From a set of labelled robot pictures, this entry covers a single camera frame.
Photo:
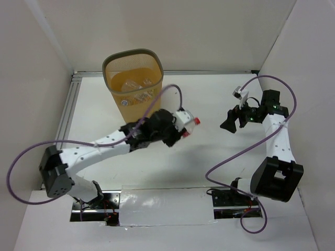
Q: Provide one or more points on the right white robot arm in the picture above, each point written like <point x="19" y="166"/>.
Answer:
<point x="279" y="174"/>

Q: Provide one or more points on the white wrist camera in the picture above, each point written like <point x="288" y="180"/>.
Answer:
<point x="182" y="118"/>
<point x="241" y="94"/>

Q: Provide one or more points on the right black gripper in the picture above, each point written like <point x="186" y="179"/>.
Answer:
<point x="233" y="114"/>

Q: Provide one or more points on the white orange label bottle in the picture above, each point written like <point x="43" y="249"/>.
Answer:
<point x="130" y="85"/>

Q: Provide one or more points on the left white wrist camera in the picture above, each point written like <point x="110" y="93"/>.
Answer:
<point x="182" y="118"/>

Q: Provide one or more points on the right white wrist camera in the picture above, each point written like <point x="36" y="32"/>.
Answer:
<point x="241" y="94"/>

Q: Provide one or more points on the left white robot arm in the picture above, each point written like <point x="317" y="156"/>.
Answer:
<point x="59" y="168"/>

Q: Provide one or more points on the white taped cover plate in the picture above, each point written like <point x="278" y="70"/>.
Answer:
<point x="165" y="207"/>

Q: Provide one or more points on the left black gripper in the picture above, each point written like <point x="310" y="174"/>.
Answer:
<point x="174" y="136"/>

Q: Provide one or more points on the red label red cap bottle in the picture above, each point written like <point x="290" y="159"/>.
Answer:
<point x="189" y="127"/>

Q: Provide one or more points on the aluminium frame rail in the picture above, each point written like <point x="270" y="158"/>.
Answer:
<point x="90" y="113"/>

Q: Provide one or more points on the green plastic bottle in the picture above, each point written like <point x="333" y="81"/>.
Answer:
<point x="153" y="93"/>

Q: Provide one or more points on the clear bottle white cap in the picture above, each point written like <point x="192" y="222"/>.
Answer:
<point x="147" y="83"/>

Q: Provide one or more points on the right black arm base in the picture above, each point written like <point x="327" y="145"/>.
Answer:
<point x="229" y="204"/>

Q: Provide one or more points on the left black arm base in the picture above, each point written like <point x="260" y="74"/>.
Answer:
<point x="106" y="212"/>

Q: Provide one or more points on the orange label yellow cap bottle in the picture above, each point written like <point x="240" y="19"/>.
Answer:
<point x="142" y="97"/>

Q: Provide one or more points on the orange mesh waste bin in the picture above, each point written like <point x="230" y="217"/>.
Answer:
<point x="136" y="64"/>

